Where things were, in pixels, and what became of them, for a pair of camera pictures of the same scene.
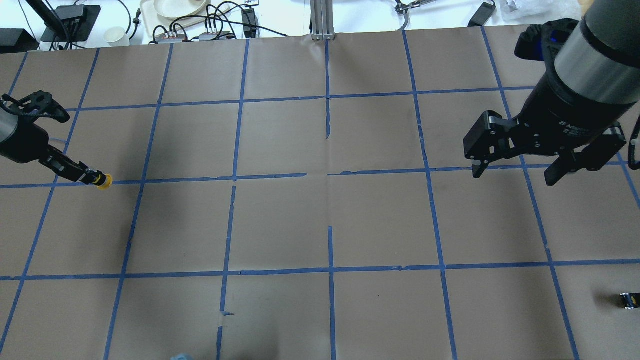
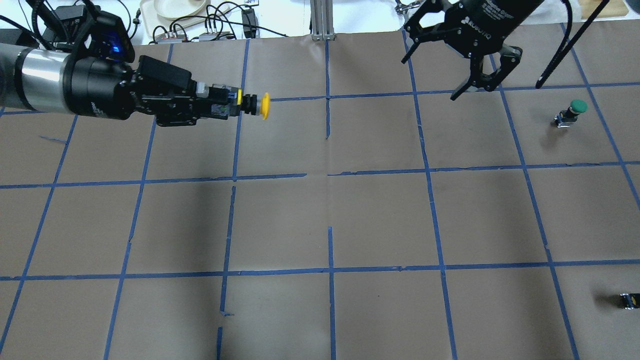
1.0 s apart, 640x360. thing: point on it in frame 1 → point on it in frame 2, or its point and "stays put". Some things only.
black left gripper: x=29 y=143 → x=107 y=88
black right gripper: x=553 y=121 → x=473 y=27
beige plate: x=180 y=9 stays put
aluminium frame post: x=322 y=20 stays put
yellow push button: x=108 y=183 → x=252 y=104
